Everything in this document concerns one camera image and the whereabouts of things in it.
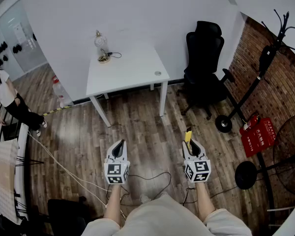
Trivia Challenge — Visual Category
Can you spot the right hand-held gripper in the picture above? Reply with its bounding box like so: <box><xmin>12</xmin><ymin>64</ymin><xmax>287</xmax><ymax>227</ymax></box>
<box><xmin>182</xmin><ymin>139</ymin><xmax>211</xmax><ymax>183</ymax></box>

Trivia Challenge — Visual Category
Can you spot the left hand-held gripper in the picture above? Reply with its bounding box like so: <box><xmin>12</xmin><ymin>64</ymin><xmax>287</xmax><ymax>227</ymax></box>
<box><xmin>103</xmin><ymin>139</ymin><xmax>131</xmax><ymax>185</ymax></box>

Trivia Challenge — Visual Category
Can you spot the person's left forearm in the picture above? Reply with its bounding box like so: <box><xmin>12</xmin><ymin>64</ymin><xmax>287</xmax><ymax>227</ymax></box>
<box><xmin>103</xmin><ymin>183</ymin><xmax>122</xmax><ymax>227</ymax></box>

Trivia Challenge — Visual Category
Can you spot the person's right forearm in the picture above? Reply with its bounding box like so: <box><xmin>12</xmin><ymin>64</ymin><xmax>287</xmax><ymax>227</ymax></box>
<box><xmin>195</xmin><ymin>181</ymin><xmax>216</xmax><ymax>222</ymax></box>

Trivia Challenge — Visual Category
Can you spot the black electric scooter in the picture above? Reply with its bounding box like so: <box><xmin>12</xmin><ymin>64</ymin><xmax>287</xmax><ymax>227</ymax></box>
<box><xmin>215</xmin><ymin>45</ymin><xmax>277</xmax><ymax>134</ymax></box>

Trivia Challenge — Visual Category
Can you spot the black floor fan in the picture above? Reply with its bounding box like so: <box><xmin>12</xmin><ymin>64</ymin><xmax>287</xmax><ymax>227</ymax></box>
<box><xmin>235</xmin><ymin>112</ymin><xmax>295</xmax><ymax>196</ymax></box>

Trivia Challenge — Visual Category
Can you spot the red fire extinguisher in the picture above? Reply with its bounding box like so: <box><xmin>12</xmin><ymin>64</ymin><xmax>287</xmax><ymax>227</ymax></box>
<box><xmin>242</xmin><ymin>112</ymin><xmax>261</xmax><ymax>132</ymax></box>

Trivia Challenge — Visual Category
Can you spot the red fire extinguisher box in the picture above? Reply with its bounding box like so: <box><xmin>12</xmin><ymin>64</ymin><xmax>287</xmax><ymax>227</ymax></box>
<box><xmin>239</xmin><ymin>118</ymin><xmax>276</xmax><ymax>158</ymax></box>

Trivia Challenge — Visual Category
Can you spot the yellow black striped strip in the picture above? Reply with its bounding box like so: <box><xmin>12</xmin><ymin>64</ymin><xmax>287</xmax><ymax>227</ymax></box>
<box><xmin>43</xmin><ymin>104</ymin><xmax>74</xmax><ymax>117</ymax></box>

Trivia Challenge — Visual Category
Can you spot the person's light grey clothing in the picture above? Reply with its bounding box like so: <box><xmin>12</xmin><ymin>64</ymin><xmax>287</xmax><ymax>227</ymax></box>
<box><xmin>81</xmin><ymin>193</ymin><xmax>253</xmax><ymax>236</ymax></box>

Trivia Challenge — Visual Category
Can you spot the black low chair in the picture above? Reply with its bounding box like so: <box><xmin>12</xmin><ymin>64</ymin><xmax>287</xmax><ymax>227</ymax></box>
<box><xmin>47</xmin><ymin>196</ymin><xmax>94</xmax><ymax>236</ymax></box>

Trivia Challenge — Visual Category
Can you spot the white table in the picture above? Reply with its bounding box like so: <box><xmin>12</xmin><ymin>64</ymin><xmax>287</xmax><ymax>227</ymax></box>
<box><xmin>85</xmin><ymin>43</ymin><xmax>170</xmax><ymax>128</ymax></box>

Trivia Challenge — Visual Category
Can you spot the black office chair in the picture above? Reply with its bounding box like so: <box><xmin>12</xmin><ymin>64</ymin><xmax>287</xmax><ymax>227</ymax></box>
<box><xmin>176</xmin><ymin>20</ymin><xmax>228</xmax><ymax>119</ymax></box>

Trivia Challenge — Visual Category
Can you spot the clear water jug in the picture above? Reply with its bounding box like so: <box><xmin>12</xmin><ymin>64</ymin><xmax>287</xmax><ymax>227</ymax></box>
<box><xmin>51</xmin><ymin>75</ymin><xmax>67</xmax><ymax>108</ymax></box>

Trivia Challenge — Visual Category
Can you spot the white globe lamp brass base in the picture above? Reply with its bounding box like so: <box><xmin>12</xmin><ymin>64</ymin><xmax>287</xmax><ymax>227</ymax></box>
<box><xmin>93</xmin><ymin>29</ymin><xmax>112</xmax><ymax>64</ymax></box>

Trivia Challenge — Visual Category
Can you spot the white textured panel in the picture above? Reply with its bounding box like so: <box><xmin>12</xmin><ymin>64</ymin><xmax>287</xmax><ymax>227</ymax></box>
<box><xmin>0</xmin><ymin>139</ymin><xmax>20</xmax><ymax>224</ymax></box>

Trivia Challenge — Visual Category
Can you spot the glass partition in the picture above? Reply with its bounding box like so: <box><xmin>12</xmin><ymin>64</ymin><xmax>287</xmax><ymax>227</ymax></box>
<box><xmin>0</xmin><ymin>0</ymin><xmax>49</xmax><ymax>81</ymax></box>

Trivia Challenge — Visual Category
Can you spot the black coat rack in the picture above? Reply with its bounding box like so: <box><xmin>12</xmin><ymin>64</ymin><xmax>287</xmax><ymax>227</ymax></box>
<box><xmin>260</xmin><ymin>8</ymin><xmax>295</xmax><ymax>81</ymax></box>

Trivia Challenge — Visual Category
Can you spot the white floor cable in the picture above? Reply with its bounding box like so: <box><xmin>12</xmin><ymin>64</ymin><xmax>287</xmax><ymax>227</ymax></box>
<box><xmin>27</xmin><ymin>130</ymin><xmax>111</xmax><ymax>207</ymax></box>

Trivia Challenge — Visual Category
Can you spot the black lamp cable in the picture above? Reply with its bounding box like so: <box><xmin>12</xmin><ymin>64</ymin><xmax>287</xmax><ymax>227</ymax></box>
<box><xmin>100</xmin><ymin>48</ymin><xmax>122</xmax><ymax>60</ymax></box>

